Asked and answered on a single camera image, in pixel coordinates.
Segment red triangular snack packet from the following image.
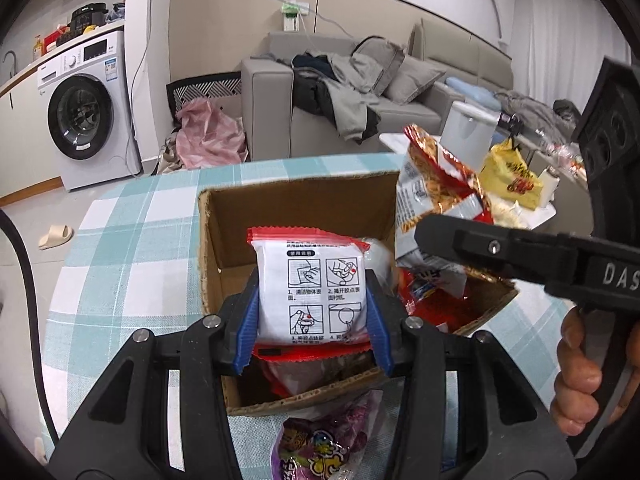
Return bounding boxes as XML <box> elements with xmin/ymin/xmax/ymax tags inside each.
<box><xmin>400</xmin><ymin>266</ymin><xmax>468</xmax><ymax>335</ymax></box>

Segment white packet with red edges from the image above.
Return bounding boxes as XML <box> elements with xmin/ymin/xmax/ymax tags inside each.
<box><xmin>247</xmin><ymin>226</ymin><xmax>373</xmax><ymax>348</ymax></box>

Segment grey crumpled clothes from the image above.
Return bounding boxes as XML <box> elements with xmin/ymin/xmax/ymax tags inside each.
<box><xmin>497</xmin><ymin>91</ymin><xmax>583</xmax><ymax>137</ymax></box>

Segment brown cardboard box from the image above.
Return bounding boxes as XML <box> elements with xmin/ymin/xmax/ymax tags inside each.
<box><xmin>197</xmin><ymin>170</ymin><xmax>518</xmax><ymax>417</ymax></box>

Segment thick black cable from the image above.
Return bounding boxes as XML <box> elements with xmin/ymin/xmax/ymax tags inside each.
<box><xmin>0</xmin><ymin>207</ymin><xmax>61</xmax><ymax>445</ymax></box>

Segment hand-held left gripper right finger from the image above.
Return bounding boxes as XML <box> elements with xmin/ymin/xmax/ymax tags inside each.
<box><xmin>366</xmin><ymin>270</ymin><xmax>576</xmax><ymax>480</ymax></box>

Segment pile of dark clothes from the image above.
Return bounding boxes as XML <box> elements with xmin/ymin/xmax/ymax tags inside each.
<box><xmin>291</xmin><ymin>50</ymin><xmax>383</xmax><ymax>144</ymax></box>

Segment grey pillow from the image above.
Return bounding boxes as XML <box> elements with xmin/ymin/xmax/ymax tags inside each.
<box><xmin>352</xmin><ymin>36</ymin><xmax>406</xmax><ymax>96</ymax></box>
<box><xmin>385</xmin><ymin>54</ymin><xmax>446</xmax><ymax>107</ymax></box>

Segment clear bag of white chips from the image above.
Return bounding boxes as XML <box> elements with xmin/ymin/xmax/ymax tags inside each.
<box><xmin>492</xmin><ymin>200</ymin><xmax>532</xmax><ymax>231</ymax></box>

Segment pink plastic bag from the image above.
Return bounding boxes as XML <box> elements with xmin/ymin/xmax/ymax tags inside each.
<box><xmin>175</xmin><ymin>99</ymin><xmax>249</xmax><ymax>170</ymax></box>

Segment orange noodle snack packet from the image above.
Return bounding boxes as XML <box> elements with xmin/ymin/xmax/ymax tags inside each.
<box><xmin>395</xmin><ymin>125</ymin><xmax>495</xmax><ymax>283</ymax></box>

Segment black patterned basket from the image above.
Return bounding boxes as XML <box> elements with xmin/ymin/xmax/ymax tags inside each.
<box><xmin>166</xmin><ymin>72</ymin><xmax>243</xmax><ymax>121</ymax></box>

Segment purple snack packet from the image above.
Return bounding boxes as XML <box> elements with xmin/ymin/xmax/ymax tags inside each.
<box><xmin>272</xmin><ymin>390</ymin><xmax>387</xmax><ymax>480</ymax></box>

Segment person's right hand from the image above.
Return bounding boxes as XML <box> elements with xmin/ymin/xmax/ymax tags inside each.
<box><xmin>552</xmin><ymin>306</ymin><xmax>608</xmax><ymax>437</ymax></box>

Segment white washing machine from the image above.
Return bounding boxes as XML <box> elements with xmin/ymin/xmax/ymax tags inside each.
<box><xmin>36</xmin><ymin>30</ymin><xmax>143</xmax><ymax>192</ymax></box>

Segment yellow plastic bag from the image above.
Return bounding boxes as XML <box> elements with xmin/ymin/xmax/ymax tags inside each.
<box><xmin>480</xmin><ymin>140</ymin><xmax>545</xmax><ymax>211</ymax></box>

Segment beige slipper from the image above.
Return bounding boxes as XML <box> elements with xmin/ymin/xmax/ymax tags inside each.
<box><xmin>38</xmin><ymin>225</ymin><xmax>74</xmax><ymax>251</ymax></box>

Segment black rice cooker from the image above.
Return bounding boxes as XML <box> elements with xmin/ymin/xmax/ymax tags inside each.
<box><xmin>70</xmin><ymin>4</ymin><xmax>108</xmax><ymax>32</ymax></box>

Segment white kitchen base cabinet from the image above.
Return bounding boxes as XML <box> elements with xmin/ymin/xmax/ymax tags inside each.
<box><xmin>0</xmin><ymin>60</ymin><xmax>66</xmax><ymax>202</ymax></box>

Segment light blue cushion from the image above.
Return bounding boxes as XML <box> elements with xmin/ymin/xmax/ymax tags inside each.
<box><xmin>445</xmin><ymin>76</ymin><xmax>502</xmax><ymax>111</ymax></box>

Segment wall socket with plugs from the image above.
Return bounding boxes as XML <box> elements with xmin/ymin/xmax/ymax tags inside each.
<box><xmin>280</xmin><ymin>1</ymin><xmax>311</xmax><ymax>34</ymax></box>

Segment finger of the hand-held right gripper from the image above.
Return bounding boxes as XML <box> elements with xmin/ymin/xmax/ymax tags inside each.
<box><xmin>414</xmin><ymin>213</ymin><xmax>577</xmax><ymax>287</ymax></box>

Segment grey sofa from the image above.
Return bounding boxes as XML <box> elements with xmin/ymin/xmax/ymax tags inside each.
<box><xmin>241</xmin><ymin>17</ymin><xmax>516</xmax><ymax>163</ymax></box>

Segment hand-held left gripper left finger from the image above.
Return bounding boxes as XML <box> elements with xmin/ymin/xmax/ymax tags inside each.
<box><xmin>47</xmin><ymin>280</ymin><xmax>262</xmax><ymax>480</ymax></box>

